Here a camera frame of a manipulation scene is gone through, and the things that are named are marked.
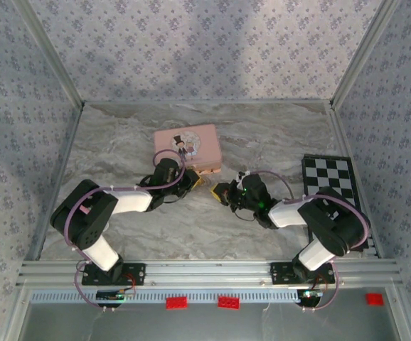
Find pink tin box with couple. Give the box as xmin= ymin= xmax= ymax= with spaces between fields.
xmin=153 ymin=123 xmax=223 ymax=175

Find black white chessboard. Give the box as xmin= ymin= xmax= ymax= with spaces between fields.
xmin=300 ymin=153 xmax=377 ymax=249

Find right green circuit board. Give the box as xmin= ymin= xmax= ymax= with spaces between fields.
xmin=297 ymin=288 xmax=323 ymax=307

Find green circuit board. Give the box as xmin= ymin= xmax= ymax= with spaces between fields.
xmin=96 ymin=290 xmax=136 ymax=303
xmin=297 ymin=288 xmax=323 ymax=307

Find grey metal sheet panel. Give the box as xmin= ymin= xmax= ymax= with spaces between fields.
xmin=16 ymin=301 xmax=404 ymax=341

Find left green circuit board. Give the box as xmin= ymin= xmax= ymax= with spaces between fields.
xmin=96 ymin=290 xmax=136 ymax=303

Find left thin black cable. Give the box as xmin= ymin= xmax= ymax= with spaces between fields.
xmin=161 ymin=191 xmax=187 ymax=205

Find thin black cable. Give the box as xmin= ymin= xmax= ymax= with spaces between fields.
xmin=231 ymin=205 xmax=260 ymax=222
xmin=161 ymin=191 xmax=187 ymax=205

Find right thin black cable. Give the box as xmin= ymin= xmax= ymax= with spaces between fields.
xmin=231 ymin=205 xmax=260 ymax=222

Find aluminium mounting rail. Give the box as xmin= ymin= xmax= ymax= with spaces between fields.
xmin=16 ymin=259 xmax=404 ymax=287

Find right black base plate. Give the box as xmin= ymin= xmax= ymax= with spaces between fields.
xmin=269 ymin=261 xmax=336 ymax=285

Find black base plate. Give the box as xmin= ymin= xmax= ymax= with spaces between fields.
xmin=81 ymin=262 xmax=146 ymax=286
xmin=269 ymin=261 xmax=336 ymax=285

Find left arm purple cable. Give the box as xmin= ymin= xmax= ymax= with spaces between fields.
xmin=62 ymin=148 xmax=188 ymax=313

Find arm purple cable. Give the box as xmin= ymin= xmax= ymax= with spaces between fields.
xmin=250 ymin=170 xmax=372 ymax=313
xmin=62 ymin=148 xmax=188 ymax=313

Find slotted grey cable duct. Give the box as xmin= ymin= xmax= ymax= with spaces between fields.
xmin=31 ymin=288 xmax=301 ymax=303

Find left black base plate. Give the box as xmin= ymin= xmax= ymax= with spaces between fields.
xmin=81 ymin=262 xmax=146 ymax=286

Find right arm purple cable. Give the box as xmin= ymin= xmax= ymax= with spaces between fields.
xmin=250 ymin=170 xmax=372 ymax=313

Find aluminium frame post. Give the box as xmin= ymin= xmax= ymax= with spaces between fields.
xmin=329 ymin=0 xmax=404 ymax=109
xmin=11 ymin=0 xmax=86 ymax=108

